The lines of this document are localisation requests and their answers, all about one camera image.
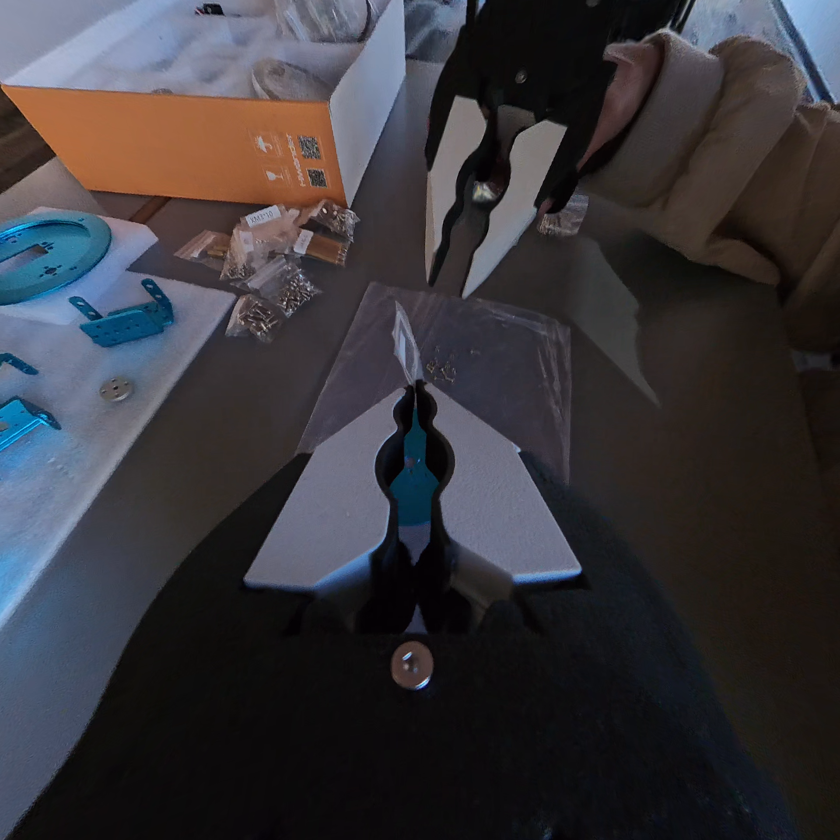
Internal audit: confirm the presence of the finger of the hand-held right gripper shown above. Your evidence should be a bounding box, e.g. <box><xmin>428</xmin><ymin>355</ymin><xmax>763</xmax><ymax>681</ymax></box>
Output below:
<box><xmin>461</xmin><ymin>121</ymin><xmax>570</xmax><ymax>300</ymax></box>
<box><xmin>424</xmin><ymin>97</ymin><xmax>490</xmax><ymax>287</ymax></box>

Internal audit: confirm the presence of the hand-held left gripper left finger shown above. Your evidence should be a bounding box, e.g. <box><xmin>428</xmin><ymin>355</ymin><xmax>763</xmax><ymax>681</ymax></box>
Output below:
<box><xmin>243</xmin><ymin>386</ymin><xmax>416</xmax><ymax>595</ymax></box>

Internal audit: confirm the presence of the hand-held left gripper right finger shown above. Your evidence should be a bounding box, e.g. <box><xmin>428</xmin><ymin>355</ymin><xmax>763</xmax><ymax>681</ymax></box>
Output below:
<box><xmin>417</xmin><ymin>381</ymin><xmax>583</xmax><ymax>603</ymax></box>

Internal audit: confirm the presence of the teal round metal plate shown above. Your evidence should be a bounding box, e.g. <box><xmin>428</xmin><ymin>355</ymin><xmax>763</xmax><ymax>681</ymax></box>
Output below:
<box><xmin>390</xmin><ymin>407</ymin><xmax>441</xmax><ymax>526</ymax></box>

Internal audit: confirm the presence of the small clear screw bag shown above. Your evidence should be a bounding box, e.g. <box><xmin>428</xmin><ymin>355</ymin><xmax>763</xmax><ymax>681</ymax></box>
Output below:
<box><xmin>392</xmin><ymin>301</ymin><xmax>424</xmax><ymax>389</ymax></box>

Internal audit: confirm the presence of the pile of small hardware bags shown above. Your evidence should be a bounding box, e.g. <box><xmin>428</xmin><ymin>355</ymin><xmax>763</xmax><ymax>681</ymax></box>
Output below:
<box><xmin>174</xmin><ymin>200</ymin><xmax>361</xmax><ymax>343</ymax></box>

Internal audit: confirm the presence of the person's right forearm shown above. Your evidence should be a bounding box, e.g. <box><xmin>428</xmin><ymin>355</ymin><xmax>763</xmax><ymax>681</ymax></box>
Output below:
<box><xmin>577</xmin><ymin>29</ymin><xmax>840</xmax><ymax>355</ymax></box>

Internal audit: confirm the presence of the grey desk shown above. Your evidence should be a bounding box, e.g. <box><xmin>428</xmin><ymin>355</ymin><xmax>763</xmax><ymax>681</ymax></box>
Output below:
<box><xmin>0</xmin><ymin>59</ymin><xmax>840</xmax><ymax>840</ymax></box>

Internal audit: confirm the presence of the person's right hand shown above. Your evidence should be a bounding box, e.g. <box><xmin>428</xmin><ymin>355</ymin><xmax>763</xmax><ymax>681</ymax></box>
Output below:
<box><xmin>600</xmin><ymin>42</ymin><xmax>657</xmax><ymax>142</ymax></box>

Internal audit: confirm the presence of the shiny wrapped parts bag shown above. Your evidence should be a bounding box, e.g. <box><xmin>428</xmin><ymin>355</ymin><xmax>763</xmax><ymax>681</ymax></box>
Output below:
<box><xmin>537</xmin><ymin>193</ymin><xmax>589</xmax><ymax>237</ymax></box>

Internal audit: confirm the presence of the clear plastic bag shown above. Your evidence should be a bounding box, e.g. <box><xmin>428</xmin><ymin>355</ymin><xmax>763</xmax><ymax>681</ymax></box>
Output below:
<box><xmin>295</xmin><ymin>282</ymin><xmax>573</xmax><ymax>488</ymax></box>

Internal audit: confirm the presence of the cluster of small loose screws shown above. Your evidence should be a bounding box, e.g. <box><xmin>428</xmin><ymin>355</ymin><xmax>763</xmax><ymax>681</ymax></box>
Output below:
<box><xmin>424</xmin><ymin>346</ymin><xmax>484</xmax><ymax>384</ymax></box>

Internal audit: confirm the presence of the bubble-wrapped round part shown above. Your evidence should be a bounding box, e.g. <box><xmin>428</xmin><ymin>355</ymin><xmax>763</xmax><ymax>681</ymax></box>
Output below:
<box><xmin>251</xmin><ymin>58</ymin><xmax>337</xmax><ymax>101</ymax></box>

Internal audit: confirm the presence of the bubble wrap packet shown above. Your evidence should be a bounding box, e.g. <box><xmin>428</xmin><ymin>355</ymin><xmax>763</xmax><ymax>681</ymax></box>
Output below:
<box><xmin>276</xmin><ymin>0</ymin><xmax>376</xmax><ymax>42</ymax></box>

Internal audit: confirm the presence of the white foam sheet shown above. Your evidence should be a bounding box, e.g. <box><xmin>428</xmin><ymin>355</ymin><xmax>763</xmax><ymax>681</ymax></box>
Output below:
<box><xmin>0</xmin><ymin>206</ymin><xmax>237</xmax><ymax>624</ymax></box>

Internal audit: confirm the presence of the orange cardboard box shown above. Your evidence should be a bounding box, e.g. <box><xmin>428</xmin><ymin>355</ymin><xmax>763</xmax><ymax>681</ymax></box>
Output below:
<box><xmin>0</xmin><ymin>0</ymin><xmax>406</xmax><ymax>207</ymax></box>

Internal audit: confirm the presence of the perforated blue U bracket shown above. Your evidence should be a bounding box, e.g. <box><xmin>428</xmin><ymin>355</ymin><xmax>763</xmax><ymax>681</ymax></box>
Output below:
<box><xmin>69</xmin><ymin>279</ymin><xmax>175</xmax><ymax>347</ymax></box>

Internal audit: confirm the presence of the small blue angle bracket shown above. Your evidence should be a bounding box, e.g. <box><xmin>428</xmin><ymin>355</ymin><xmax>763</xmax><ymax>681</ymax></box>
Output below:
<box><xmin>0</xmin><ymin>397</ymin><xmax>61</xmax><ymax>454</ymax></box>

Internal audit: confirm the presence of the large teal metal ring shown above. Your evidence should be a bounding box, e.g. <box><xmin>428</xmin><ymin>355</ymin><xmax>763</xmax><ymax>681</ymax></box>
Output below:
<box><xmin>0</xmin><ymin>211</ymin><xmax>112</xmax><ymax>306</ymax></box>

